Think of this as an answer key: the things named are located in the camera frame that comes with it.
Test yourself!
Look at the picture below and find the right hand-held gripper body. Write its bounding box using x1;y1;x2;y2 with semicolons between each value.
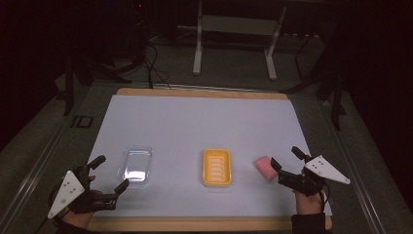
276;154;352;197

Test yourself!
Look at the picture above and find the white metal stand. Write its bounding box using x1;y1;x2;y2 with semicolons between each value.
177;0;288;82

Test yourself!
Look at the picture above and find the person's right hand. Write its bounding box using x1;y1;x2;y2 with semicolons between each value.
293;189;325;215

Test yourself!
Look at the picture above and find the black tripod stand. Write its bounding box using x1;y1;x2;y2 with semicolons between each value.
57;48;131;117
280;19;347;132

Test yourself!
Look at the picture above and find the black cable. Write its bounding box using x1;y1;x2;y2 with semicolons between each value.
142;42;172;90

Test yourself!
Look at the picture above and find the person's left hand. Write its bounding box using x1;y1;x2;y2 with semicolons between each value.
61;175;104;230

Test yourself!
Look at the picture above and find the clear plastic soap dish lid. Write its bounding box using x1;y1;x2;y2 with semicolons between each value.
117;146;154;185

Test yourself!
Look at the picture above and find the yellow soap dish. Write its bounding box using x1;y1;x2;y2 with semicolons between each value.
202;148;234;188

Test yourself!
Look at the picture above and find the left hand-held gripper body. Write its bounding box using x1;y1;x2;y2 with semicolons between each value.
47;165;118;219

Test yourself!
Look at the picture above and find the white table mat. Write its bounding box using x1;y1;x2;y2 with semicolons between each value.
81;94;333;218

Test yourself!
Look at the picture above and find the pink soap bar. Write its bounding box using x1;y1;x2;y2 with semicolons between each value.
253;155;280;182

